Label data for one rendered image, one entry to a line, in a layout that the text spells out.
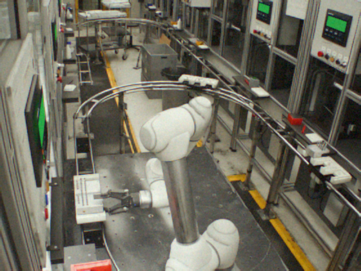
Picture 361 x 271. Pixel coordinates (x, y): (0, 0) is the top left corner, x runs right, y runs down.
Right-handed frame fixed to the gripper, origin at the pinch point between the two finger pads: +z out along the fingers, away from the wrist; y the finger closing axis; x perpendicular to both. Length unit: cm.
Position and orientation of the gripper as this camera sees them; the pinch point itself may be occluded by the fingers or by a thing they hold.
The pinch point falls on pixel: (98, 203)
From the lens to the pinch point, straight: 182.7
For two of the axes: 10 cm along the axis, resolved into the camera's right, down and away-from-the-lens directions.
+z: -9.5, 0.5, -3.0
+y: 1.0, -8.7, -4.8
